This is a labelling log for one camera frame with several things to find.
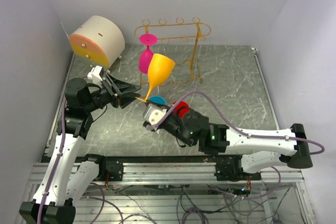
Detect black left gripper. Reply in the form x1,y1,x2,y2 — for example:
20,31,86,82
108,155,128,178
83,72,141,113

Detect red wine glass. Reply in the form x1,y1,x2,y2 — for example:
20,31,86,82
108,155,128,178
173,101,190,119

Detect blue wine glass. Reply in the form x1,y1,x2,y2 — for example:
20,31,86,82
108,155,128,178
148,95,166,105

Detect orange wine glass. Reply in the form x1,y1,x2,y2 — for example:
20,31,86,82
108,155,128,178
137,54,175,102

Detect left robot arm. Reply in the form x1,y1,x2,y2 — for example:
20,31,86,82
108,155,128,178
19,74,141,223

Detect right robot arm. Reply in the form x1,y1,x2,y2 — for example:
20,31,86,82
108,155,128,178
149,109,313,181

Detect pink wine glass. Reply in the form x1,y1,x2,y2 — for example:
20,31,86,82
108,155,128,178
139,34,158,74

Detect round beige drawer cabinet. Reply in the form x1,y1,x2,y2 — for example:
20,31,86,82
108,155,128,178
69,15,125,69

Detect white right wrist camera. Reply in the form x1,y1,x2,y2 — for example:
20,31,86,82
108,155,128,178
143,103,170,132

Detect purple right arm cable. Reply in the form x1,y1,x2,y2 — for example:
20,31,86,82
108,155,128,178
146,90,326,155

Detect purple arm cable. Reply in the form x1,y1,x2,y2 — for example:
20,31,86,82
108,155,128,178
146,90,326,155
36,98,69,224

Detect loose cables under frame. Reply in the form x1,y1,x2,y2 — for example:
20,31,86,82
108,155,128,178
83,182,297,224

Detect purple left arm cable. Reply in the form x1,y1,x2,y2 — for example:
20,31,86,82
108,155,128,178
36,98,69,224

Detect gold wire wine glass rack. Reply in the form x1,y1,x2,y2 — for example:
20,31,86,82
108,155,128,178
134,17,211,86

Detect aluminium rail frame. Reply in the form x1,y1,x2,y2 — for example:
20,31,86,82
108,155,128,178
15,48,320,224

